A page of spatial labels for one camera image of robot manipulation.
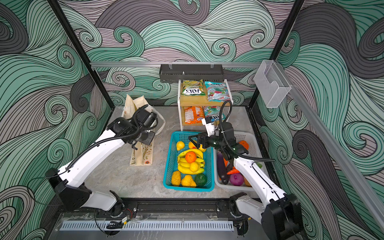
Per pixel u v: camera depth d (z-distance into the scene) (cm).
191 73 95
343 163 49
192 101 78
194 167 81
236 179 78
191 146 91
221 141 59
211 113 92
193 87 80
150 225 70
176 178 79
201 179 78
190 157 83
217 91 78
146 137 65
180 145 93
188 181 78
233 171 79
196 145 67
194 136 68
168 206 75
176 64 96
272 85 78
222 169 81
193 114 92
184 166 85
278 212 38
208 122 67
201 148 90
